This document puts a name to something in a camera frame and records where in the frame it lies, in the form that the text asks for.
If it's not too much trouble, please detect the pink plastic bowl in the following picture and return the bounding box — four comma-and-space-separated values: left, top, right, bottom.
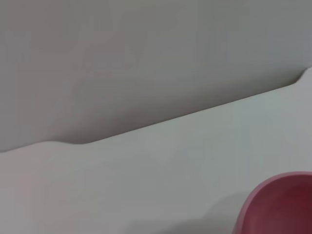
231, 171, 312, 234

